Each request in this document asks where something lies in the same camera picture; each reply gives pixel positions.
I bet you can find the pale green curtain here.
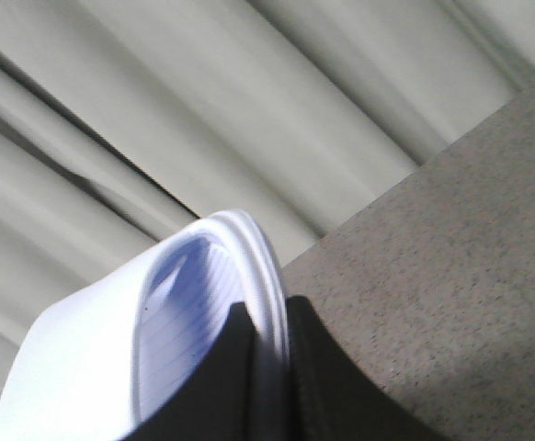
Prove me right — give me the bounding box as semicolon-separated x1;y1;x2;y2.
0;0;535;414

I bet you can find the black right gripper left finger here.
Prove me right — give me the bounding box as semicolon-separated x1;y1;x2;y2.
127;302;268;440

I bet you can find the light blue right-side slipper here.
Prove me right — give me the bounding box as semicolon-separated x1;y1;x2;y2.
0;210;290;440

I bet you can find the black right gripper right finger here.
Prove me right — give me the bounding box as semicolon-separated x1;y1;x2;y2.
286;296;438;440

